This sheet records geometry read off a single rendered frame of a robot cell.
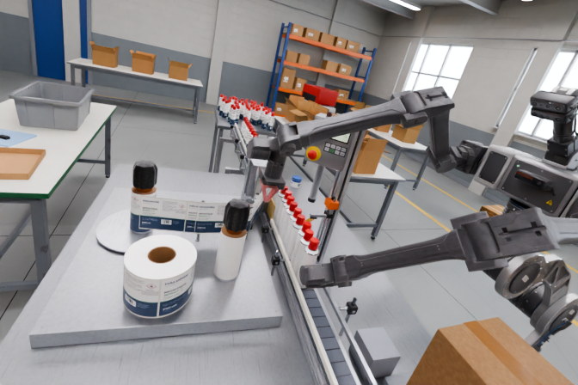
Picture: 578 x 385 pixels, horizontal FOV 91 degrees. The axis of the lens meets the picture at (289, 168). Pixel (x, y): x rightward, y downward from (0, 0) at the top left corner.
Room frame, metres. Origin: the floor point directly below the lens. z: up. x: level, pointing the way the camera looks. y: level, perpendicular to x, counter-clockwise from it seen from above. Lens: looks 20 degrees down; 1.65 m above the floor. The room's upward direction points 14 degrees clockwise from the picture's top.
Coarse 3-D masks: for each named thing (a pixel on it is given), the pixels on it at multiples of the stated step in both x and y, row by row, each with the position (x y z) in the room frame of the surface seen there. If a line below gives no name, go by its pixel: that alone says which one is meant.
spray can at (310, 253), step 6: (312, 240) 0.87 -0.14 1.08; (318, 240) 0.88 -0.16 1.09; (306, 246) 0.89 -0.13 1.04; (312, 246) 0.86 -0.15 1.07; (306, 252) 0.85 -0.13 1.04; (312, 252) 0.85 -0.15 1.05; (318, 252) 0.87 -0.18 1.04; (306, 258) 0.85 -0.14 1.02; (312, 258) 0.85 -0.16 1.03; (300, 264) 0.87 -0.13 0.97; (306, 264) 0.85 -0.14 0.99; (312, 264) 0.85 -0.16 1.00; (300, 282) 0.85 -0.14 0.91; (300, 288) 0.85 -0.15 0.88
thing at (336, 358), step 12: (276, 240) 1.11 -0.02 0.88; (288, 276) 0.90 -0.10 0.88; (312, 300) 0.81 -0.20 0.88; (312, 312) 0.75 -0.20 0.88; (324, 324) 0.72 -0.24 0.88; (324, 336) 0.67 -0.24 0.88; (324, 348) 0.63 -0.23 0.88; (336, 348) 0.64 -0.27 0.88; (336, 360) 0.60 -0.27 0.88; (324, 372) 0.56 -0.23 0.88; (336, 372) 0.57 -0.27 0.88; (348, 372) 0.57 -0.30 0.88; (348, 384) 0.54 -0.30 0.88
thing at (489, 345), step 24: (456, 336) 0.55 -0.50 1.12; (480, 336) 0.57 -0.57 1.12; (504, 336) 0.59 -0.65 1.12; (432, 360) 0.54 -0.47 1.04; (456, 360) 0.50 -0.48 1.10; (480, 360) 0.50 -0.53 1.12; (504, 360) 0.52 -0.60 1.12; (528, 360) 0.53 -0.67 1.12; (408, 384) 0.56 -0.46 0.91; (432, 384) 0.52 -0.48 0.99; (456, 384) 0.48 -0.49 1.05; (480, 384) 0.45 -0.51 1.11; (504, 384) 0.45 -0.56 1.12; (528, 384) 0.47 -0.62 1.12; (552, 384) 0.48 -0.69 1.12
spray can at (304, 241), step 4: (304, 232) 0.92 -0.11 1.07; (308, 232) 0.91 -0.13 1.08; (312, 232) 0.92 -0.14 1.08; (304, 236) 0.91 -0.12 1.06; (308, 236) 0.90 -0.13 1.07; (312, 236) 0.91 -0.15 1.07; (300, 240) 0.91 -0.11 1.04; (304, 240) 0.91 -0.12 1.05; (308, 240) 0.90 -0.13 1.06; (300, 244) 0.90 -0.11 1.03; (304, 244) 0.90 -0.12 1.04; (308, 244) 0.90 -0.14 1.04; (300, 248) 0.90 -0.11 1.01; (300, 252) 0.90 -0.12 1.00; (296, 256) 0.91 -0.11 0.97; (300, 256) 0.90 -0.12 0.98; (296, 260) 0.90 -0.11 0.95; (300, 260) 0.89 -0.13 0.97; (296, 264) 0.90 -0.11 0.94; (292, 268) 0.91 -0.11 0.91; (296, 268) 0.90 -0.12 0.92; (296, 272) 0.90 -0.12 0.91; (296, 276) 0.89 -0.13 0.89
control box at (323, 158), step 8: (352, 136) 1.07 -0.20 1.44; (312, 144) 1.11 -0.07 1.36; (320, 144) 1.10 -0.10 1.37; (336, 144) 1.08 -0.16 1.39; (344, 144) 1.08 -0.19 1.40; (320, 152) 1.10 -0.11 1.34; (328, 152) 1.09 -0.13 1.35; (312, 160) 1.10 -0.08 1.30; (320, 160) 1.09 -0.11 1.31; (328, 160) 1.09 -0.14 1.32; (336, 160) 1.08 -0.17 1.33; (344, 160) 1.07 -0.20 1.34; (336, 168) 1.08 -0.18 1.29
